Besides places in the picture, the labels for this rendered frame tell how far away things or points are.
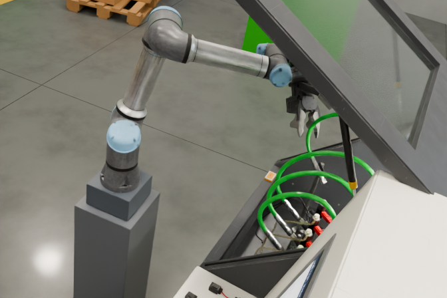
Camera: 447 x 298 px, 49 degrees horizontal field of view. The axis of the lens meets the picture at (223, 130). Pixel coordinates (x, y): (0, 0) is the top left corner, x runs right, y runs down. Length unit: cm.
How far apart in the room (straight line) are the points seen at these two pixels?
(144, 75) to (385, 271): 113
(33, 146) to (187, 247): 131
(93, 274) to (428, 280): 151
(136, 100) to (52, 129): 194
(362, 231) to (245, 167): 264
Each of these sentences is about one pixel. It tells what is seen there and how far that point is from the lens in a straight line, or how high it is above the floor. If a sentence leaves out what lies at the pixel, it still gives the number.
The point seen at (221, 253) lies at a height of 95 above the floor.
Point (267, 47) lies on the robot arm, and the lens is 175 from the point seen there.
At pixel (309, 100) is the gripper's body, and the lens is 174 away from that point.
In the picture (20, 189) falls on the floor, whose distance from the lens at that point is 321.
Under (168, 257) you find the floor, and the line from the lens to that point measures 284.
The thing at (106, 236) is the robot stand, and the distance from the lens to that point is 195.
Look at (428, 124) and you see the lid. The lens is 130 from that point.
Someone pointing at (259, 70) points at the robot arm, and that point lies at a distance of 161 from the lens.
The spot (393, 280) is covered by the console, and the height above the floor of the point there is 155.
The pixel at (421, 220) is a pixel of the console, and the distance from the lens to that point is 103.
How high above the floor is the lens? 215
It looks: 34 degrees down
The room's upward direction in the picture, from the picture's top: 12 degrees clockwise
